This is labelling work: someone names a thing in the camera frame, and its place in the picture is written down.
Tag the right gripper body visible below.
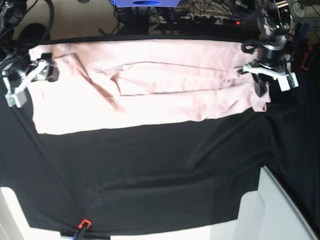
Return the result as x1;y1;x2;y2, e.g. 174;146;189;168
22;52;55;82

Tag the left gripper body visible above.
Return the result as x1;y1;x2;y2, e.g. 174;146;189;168
253;45;290;69

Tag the pink T-shirt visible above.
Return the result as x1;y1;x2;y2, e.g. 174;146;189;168
28;39;271;135

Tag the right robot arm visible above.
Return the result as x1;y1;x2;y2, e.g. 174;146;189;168
0;0;55;87

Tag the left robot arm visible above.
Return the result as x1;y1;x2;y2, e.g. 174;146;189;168
238;0;299;97

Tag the red clamp right side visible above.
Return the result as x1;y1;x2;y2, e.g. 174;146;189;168
301;44;313;71

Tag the black table cloth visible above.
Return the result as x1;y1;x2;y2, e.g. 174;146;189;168
0;46;320;238

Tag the white panel right front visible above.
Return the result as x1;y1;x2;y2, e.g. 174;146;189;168
233;166;320;240

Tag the white panel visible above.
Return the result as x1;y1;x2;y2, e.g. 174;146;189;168
0;187;61;240
233;166;320;240

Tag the white panel left front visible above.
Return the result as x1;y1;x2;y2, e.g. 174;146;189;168
0;187;61;240

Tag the red blue clamp front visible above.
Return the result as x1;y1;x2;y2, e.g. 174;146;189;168
72;218;92;240

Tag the blue clamp handle right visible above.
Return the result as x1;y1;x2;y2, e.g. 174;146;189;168
295;22;310;45

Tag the power strip with cables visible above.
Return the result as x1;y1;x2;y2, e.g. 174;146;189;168
175;13;249;28

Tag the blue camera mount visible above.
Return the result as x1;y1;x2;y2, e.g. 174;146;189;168
110;0;180;8

